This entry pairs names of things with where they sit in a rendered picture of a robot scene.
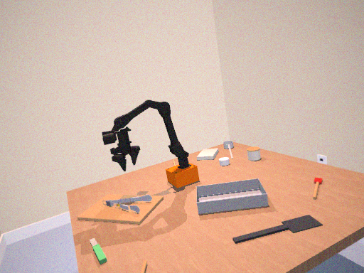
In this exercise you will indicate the grey spatula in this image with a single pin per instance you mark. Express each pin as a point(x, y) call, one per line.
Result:
point(295, 225)

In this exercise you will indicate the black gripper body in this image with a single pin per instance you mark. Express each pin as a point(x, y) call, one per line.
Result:
point(125, 148)

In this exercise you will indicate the grey jar with yellow lid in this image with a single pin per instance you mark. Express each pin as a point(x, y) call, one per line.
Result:
point(253, 153)

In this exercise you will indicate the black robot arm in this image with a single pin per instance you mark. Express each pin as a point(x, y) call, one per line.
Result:
point(165, 111)

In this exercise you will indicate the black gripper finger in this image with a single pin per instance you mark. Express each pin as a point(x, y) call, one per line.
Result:
point(134, 157)
point(123, 164)

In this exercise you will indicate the white short cylinder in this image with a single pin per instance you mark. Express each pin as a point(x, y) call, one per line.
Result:
point(224, 161)

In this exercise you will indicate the white flat square block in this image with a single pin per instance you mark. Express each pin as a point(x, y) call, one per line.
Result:
point(207, 154)

